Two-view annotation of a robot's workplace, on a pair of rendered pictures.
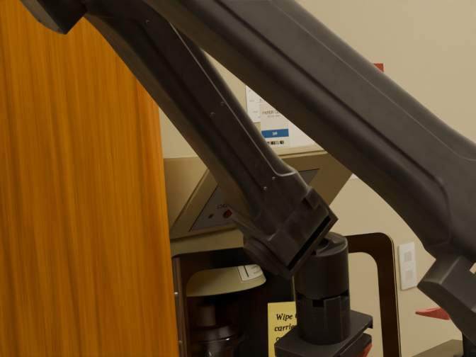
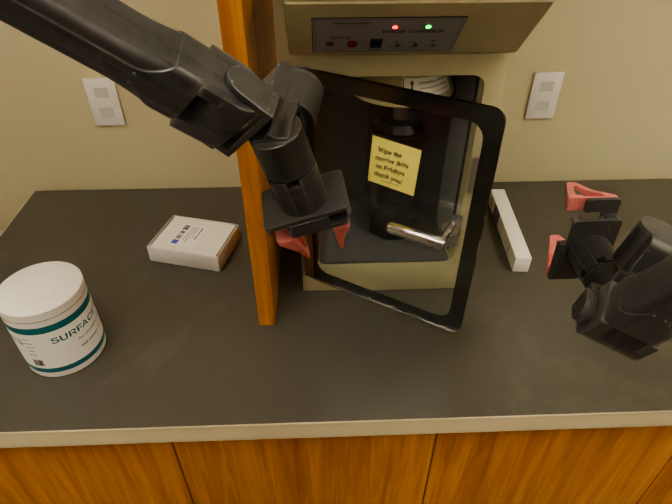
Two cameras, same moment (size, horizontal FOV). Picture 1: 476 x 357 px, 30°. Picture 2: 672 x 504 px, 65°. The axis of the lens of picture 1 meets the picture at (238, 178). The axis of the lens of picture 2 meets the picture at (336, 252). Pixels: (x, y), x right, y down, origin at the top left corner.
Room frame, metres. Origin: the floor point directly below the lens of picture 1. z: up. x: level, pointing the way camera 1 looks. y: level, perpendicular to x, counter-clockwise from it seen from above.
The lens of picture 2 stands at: (0.59, -0.47, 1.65)
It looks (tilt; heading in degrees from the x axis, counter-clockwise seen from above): 39 degrees down; 44
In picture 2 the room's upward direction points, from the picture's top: straight up
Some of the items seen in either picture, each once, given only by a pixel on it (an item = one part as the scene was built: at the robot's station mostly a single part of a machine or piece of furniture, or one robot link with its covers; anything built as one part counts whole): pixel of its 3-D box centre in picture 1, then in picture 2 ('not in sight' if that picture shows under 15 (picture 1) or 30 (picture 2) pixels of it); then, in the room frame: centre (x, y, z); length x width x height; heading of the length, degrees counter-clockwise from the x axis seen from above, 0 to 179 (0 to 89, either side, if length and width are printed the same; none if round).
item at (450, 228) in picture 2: not in sight; (421, 229); (1.12, -0.13, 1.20); 0.10 x 0.05 x 0.03; 104
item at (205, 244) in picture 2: not in sight; (195, 242); (1.02, 0.38, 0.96); 0.16 x 0.12 x 0.04; 121
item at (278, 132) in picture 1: (286, 124); not in sight; (1.20, -0.07, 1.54); 0.05 x 0.05 x 0.06; 46
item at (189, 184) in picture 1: (269, 186); (410, 23); (1.17, -0.04, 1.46); 0.32 x 0.12 x 0.10; 136
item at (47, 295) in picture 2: not in sight; (54, 318); (0.70, 0.30, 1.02); 0.13 x 0.13 x 0.15
